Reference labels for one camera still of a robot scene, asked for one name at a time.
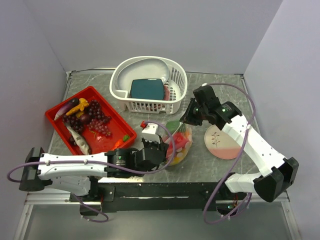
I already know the red round fruit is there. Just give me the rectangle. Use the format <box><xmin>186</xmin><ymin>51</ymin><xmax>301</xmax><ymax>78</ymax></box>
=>
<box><xmin>166</xmin><ymin>132</ymin><xmax>192</xmax><ymax>157</ymax></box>

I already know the clear dotted zip bag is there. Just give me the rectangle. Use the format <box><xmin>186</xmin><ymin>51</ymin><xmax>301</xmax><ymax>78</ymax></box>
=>
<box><xmin>165</xmin><ymin>120</ymin><xmax>193</xmax><ymax>166</ymax></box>

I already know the green bell pepper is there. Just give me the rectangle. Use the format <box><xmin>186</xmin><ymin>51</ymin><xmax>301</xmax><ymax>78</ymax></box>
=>
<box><xmin>165</xmin><ymin>120</ymin><xmax>181</xmax><ymax>135</ymax></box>

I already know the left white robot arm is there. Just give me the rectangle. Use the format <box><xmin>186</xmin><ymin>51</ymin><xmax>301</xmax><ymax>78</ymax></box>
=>
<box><xmin>19</xmin><ymin>139</ymin><xmax>169</xmax><ymax>201</ymax></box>

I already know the orange carrot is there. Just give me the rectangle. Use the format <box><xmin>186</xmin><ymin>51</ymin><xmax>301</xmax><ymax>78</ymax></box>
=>
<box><xmin>110</xmin><ymin>134</ymin><xmax>130</xmax><ymax>151</ymax></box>

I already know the white plastic basket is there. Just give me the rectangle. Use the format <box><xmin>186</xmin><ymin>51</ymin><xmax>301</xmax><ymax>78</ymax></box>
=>
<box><xmin>109</xmin><ymin>56</ymin><xmax>188</xmax><ymax>115</ymax></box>

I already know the red plastic tray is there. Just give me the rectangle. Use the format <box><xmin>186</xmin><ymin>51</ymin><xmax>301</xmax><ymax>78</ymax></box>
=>
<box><xmin>45</xmin><ymin>86</ymin><xmax>137</xmax><ymax>155</ymax></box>

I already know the pink plate in basket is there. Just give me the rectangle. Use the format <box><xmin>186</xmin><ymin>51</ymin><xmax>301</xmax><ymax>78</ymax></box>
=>
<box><xmin>163</xmin><ymin>85</ymin><xmax>170</xmax><ymax>101</ymax></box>

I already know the pink round plate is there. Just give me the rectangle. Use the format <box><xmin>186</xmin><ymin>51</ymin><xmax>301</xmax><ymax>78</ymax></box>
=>
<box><xmin>204</xmin><ymin>125</ymin><xmax>241</xmax><ymax>160</ymax></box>

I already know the teal square plate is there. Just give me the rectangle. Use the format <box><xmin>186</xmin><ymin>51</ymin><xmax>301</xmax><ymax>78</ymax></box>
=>
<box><xmin>129</xmin><ymin>78</ymin><xmax>165</xmax><ymax>101</ymax></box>

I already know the black mounting base bar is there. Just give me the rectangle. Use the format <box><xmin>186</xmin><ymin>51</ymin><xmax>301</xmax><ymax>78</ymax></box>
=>
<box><xmin>68</xmin><ymin>181</ymin><xmax>251</xmax><ymax>217</ymax></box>

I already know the white oval plate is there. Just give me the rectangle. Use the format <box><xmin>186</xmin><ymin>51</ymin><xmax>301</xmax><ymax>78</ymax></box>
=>
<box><xmin>115</xmin><ymin>58</ymin><xmax>170</xmax><ymax>91</ymax></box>

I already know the purple grapes bunch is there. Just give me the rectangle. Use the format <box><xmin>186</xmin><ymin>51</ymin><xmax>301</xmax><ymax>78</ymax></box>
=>
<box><xmin>62</xmin><ymin>99</ymin><xmax>112</xmax><ymax>138</ymax></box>

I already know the white fish toy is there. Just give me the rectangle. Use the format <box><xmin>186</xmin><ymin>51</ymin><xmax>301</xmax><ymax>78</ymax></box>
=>
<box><xmin>64</xmin><ymin>123</ymin><xmax>92</xmax><ymax>155</ymax></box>

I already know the orange ginger root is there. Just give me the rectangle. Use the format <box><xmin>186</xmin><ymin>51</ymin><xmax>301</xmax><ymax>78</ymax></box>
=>
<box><xmin>65</xmin><ymin>98</ymin><xmax>90</xmax><ymax>116</ymax></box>

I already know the purple eggplant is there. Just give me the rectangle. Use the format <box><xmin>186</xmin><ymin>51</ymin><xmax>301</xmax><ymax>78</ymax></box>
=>
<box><xmin>54</xmin><ymin>98</ymin><xmax>80</xmax><ymax>121</ymax></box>

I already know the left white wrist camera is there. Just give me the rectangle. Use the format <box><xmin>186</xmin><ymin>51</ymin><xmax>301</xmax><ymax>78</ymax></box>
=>
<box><xmin>140</xmin><ymin>121</ymin><xmax>160</xmax><ymax>143</ymax></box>

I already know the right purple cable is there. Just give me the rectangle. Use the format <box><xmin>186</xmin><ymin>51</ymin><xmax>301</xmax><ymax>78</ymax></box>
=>
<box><xmin>202</xmin><ymin>82</ymin><xmax>257</xmax><ymax>225</ymax></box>

